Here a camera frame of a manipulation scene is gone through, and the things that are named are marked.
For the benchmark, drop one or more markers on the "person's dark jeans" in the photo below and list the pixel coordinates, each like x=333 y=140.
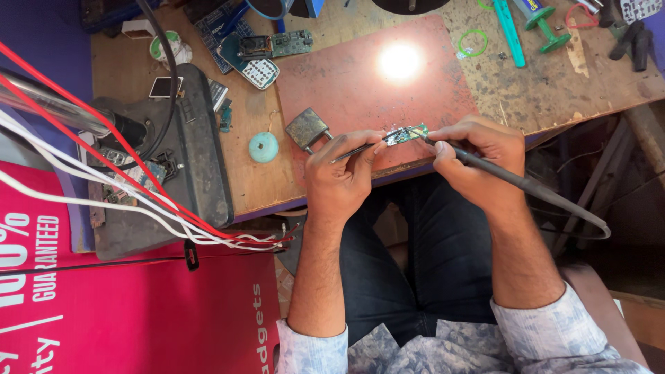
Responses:
x=441 y=254

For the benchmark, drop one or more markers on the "person's light floral shirt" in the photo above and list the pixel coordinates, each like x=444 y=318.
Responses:
x=556 y=337

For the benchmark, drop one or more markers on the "red rubber band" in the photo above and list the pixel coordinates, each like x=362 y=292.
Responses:
x=571 y=10

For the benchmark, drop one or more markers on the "green rubber band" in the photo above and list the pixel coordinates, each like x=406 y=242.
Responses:
x=474 y=31

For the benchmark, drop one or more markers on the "teal round disc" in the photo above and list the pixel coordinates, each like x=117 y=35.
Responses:
x=263 y=147

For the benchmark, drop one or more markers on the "phone board with white keypad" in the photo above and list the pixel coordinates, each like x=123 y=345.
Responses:
x=257 y=70

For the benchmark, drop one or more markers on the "red work mat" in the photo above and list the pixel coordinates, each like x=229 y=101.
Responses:
x=353 y=98

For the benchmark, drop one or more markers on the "person's left hand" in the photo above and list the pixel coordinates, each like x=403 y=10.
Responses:
x=335 y=182

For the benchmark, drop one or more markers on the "wooden stool frame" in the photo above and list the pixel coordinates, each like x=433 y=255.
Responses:
x=613 y=171

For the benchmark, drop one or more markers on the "small green circuit board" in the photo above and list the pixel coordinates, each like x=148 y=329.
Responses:
x=410 y=134

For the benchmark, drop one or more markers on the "green phone circuit board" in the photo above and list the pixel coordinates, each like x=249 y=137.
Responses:
x=292 y=43

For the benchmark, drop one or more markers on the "green flux syringe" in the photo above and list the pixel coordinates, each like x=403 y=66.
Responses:
x=545 y=26

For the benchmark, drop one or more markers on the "black rework station base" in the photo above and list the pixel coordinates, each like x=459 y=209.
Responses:
x=202 y=166

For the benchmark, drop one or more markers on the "metal tweezers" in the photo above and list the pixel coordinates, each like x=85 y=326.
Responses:
x=358 y=150

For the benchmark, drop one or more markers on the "square tarnished metal tin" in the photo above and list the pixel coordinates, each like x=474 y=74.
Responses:
x=306 y=127

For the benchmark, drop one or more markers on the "small phone screen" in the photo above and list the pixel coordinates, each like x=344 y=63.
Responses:
x=165 y=87

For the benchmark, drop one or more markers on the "blue printed circuit sheet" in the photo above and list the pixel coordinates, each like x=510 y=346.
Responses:
x=218 y=26

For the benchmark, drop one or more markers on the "tiny teal circuit board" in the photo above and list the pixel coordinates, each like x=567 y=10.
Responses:
x=225 y=117

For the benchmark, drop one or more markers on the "metal hot air gun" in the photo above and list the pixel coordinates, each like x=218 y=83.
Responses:
x=57 y=106

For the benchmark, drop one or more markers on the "white keypad membrane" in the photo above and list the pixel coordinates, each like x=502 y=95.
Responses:
x=641 y=9

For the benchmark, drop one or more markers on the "small white box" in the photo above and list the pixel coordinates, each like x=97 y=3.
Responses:
x=137 y=29

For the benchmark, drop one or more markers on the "red printed banner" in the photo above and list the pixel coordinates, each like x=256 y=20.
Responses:
x=130 y=317

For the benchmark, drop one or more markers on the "person's right hand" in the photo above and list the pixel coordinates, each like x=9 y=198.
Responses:
x=488 y=161

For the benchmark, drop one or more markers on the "circuit boards on station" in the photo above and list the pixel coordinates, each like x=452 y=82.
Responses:
x=140 y=176

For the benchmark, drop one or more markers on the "black lamp base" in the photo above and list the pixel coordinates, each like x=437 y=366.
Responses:
x=410 y=5

